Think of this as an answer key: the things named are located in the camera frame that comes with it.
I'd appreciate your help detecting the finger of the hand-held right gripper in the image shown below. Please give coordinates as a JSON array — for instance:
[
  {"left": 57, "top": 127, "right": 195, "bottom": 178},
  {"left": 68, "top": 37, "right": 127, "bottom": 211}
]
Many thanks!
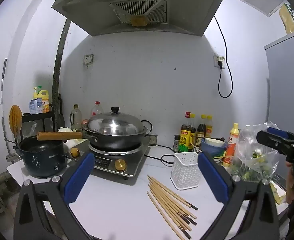
[
  {"left": 267, "top": 127, "right": 291, "bottom": 140},
  {"left": 256, "top": 130, "right": 291, "bottom": 155}
]

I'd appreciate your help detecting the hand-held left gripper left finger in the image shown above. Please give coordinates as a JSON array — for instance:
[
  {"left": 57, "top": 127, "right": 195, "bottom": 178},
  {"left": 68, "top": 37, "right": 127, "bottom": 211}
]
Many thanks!
[{"left": 13, "top": 152, "right": 95, "bottom": 240}]

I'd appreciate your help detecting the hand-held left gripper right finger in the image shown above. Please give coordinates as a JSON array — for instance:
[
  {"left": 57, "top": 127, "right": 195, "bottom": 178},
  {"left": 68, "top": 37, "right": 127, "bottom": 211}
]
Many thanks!
[{"left": 197, "top": 152, "right": 280, "bottom": 240}]

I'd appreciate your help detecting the white perforated utensil basket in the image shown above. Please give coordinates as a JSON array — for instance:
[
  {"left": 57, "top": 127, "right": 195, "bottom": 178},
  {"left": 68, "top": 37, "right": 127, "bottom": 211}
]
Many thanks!
[{"left": 170, "top": 152, "right": 202, "bottom": 190}]

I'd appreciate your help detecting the bunch of wooden chopsticks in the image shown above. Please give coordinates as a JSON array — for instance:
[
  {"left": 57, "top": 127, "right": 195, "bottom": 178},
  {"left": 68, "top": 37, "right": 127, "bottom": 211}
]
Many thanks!
[{"left": 147, "top": 175, "right": 199, "bottom": 239}]

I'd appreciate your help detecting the person's right hand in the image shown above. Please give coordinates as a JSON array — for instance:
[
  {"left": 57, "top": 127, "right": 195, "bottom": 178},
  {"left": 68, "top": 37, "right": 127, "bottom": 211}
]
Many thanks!
[{"left": 285, "top": 160, "right": 294, "bottom": 203}]

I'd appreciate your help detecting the clear plastic bag of vegetables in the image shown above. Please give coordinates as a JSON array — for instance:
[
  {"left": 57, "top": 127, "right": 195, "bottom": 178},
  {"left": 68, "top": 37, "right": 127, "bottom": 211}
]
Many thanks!
[{"left": 230, "top": 121, "right": 279, "bottom": 183}]

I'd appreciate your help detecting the yellow squeeze bottle orange label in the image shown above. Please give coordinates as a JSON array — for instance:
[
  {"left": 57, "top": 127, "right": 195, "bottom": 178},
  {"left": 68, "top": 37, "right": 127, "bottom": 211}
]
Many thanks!
[{"left": 222, "top": 123, "right": 240, "bottom": 168}]

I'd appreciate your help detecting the dark blue electric pot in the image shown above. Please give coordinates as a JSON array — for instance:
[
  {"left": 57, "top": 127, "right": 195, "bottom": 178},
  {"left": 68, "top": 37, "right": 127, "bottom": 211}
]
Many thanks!
[{"left": 17, "top": 135, "right": 68, "bottom": 179}]

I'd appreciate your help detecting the small black capped spice jar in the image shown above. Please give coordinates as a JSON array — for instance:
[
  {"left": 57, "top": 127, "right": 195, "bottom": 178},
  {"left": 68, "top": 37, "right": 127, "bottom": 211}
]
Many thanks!
[{"left": 173, "top": 134, "right": 181, "bottom": 152}]

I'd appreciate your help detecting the grey refrigerator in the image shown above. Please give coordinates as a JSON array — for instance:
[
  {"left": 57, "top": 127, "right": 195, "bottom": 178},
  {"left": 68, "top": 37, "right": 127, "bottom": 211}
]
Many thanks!
[{"left": 264, "top": 27, "right": 294, "bottom": 140}]

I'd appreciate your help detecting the steel induction cooker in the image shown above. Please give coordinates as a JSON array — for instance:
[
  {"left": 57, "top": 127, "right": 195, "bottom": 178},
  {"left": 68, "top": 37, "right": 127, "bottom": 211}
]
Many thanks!
[{"left": 67, "top": 135, "right": 153, "bottom": 180}]

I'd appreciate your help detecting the clear oil bottle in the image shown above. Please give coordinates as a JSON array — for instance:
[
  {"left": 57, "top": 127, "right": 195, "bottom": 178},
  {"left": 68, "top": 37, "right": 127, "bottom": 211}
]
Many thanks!
[{"left": 70, "top": 104, "right": 83, "bottom": 130}]

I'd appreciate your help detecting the steel wok lid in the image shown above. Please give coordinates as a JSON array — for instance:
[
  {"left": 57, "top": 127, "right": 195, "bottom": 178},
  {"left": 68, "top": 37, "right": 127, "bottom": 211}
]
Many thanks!
[{"left": 87, "top": 107, "right": 145, "bottom": 137}]

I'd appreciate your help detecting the red capped clear bottle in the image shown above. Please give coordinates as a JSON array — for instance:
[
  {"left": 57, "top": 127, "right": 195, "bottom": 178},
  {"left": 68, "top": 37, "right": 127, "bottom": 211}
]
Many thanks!
[{"left": 91, "top": 101, "right": 104, "bottom": 117}]

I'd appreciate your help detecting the black metal rack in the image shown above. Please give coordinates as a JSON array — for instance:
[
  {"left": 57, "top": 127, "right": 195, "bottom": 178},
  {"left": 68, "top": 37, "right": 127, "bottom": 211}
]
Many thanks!
[{"left": 21, "top": 110, "right": 56, "bottom": 140}]

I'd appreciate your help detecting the light blue carton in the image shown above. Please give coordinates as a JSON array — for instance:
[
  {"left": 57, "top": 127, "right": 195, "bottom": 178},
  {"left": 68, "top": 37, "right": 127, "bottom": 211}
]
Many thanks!
[{"left": 29, "top": 98, "right": 43, "bottom": 115}]

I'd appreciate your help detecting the yellow dish cloth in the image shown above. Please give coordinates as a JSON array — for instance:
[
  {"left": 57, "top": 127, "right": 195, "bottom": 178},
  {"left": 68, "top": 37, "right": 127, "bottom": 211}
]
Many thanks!
[{"left": 9, "top": 105, "right": 23, "bottom": 135}]

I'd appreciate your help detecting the yellow detergent bottle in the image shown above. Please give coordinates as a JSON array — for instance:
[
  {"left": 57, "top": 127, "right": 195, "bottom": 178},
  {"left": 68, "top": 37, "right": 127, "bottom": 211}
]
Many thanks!
[{"left": 33, "top": 86, "right": 49, "bottom": 114}]

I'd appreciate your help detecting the dark vertical pipe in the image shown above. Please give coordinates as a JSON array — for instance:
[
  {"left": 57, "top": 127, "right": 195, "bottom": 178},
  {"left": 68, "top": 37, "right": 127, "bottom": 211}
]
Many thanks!
[{"left": 51, "top": 19, "right": 71, "bottom": 133}]

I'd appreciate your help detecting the yellow green box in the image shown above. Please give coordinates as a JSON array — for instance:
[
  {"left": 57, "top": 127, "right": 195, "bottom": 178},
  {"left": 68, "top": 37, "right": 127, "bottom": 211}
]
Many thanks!
[{"left": 279, "top": 3, "right": 294, "bottom": 34}]

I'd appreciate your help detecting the grey metal rod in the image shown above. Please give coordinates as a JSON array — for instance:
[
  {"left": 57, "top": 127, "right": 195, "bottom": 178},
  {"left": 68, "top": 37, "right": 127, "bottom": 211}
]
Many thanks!
[{"left": 1, "top": 59, "right": 7, "bottom": 104}]

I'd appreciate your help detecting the steel range hood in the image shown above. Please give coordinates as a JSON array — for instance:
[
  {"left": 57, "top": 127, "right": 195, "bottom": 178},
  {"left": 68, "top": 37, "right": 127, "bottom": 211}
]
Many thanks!
[{"left": 51, "top": 0, "right": 228, "bottom": 37}]

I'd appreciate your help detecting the black wok with wooden handle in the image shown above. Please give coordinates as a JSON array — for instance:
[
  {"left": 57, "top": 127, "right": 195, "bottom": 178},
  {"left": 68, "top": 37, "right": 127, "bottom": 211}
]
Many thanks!
[{"left": 37, "top": 126, "right": 148, "bottom": 151}]

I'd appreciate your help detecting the black cooker power cable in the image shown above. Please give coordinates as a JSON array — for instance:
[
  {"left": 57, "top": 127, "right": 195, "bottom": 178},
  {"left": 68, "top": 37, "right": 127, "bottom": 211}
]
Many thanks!
[{"left": 141, "top": 120, "right": 177, "bottom": 165}]

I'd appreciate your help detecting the white wall socket with plug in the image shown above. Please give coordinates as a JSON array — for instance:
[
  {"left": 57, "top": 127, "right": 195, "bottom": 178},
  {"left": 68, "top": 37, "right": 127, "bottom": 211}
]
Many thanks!
[{"left": 214, "top": 54, "right": 226, "bottom": 70}]

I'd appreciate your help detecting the black wall power cable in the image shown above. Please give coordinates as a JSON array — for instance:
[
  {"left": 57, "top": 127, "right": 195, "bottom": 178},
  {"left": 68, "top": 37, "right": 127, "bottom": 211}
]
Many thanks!
[{"left": 213, "top": 15, "right": 234, "bottom": 98}]

